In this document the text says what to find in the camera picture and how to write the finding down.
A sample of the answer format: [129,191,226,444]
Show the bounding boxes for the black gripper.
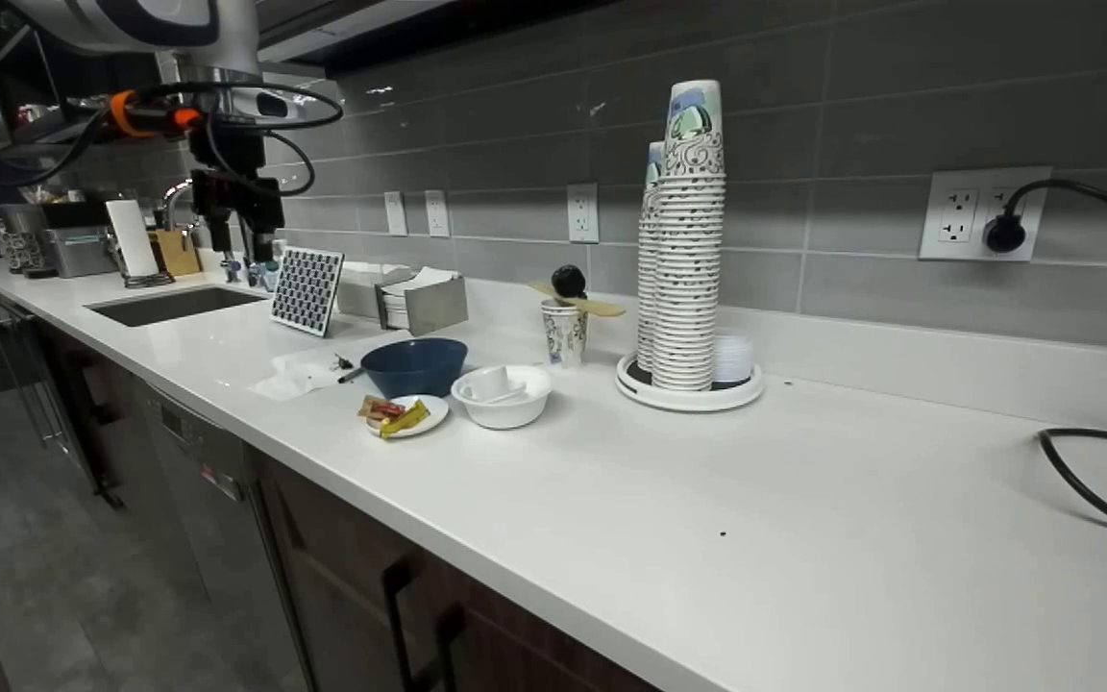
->
[187,122,289,291]

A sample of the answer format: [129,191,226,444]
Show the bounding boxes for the white bowl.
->
[445,362,553,435]
[354,390,454,446]

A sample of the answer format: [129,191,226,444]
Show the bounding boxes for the counter sink basin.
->
[84,286,267,330]

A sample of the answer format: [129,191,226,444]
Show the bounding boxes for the grey tissue box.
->
[339,259,415,322]

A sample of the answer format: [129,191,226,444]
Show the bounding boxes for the metal napkin dispenser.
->
[376,267,471,337]

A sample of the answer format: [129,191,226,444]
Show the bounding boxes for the dark blue plate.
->
[358,335,471,403]

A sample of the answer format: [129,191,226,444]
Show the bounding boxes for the red packet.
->
[358,391,409,428]

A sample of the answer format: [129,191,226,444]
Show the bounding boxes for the silver countertop appliance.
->
[0,187,114,282]

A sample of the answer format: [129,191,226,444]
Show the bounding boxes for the yellow packet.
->
[376,401,435,446]

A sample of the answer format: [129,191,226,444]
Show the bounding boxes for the short paper cup stack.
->
[629,137,667,377]

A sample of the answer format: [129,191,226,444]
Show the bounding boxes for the tall paper cup stack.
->
[649,76,731,395]

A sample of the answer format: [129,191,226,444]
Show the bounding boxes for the round white tray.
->
[611,350,770,415]

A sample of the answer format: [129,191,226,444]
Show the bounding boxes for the white wall switch plate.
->
[418,187,454,244]
[565,180,604,247]
[380,187,409,240]

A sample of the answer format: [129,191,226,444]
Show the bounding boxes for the orange cable connector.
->
[103,83,206,141]

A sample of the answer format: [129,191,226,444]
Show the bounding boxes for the black cabinet door handle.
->
[380,552,418,692]

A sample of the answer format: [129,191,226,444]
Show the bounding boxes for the white wall outlet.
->
[916,164,1054,267]

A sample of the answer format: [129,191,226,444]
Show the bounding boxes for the black plug with cable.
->
[980,173,1107,259]

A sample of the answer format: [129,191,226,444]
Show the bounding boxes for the black cable loop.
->
[1032,422,1107,537]

